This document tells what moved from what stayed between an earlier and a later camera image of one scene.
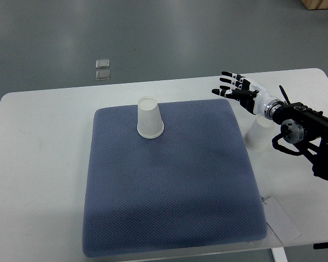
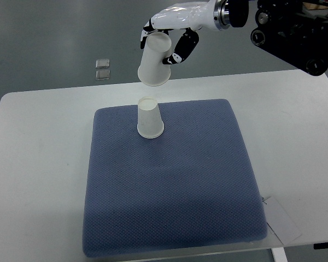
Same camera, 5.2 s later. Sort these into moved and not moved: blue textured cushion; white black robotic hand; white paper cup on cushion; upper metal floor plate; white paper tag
Moved: white black robotic hand
Not moved: upper metal floor plate; blue textured cushion; white paper cup on cushion; white paper tag
